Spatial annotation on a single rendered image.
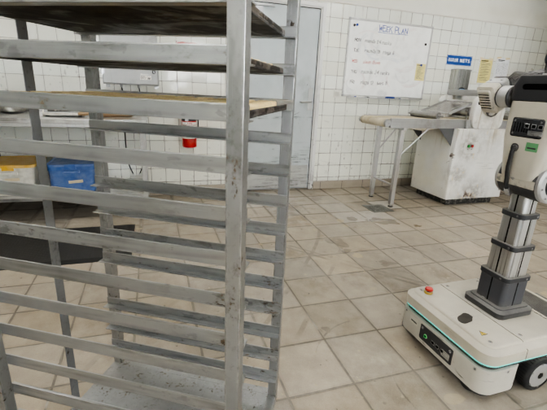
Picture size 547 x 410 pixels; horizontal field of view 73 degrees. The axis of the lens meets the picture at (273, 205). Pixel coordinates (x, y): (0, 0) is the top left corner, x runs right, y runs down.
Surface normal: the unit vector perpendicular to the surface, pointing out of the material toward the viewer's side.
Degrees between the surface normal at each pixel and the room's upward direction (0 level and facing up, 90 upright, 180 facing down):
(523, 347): 31
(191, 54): 90
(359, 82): 90
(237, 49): 90
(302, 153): 90
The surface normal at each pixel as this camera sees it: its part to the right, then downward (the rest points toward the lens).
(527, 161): -0.95, 0.05
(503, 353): 0.20, -0.66
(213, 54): -0.22, 0.29
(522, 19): 0.30, 0.30
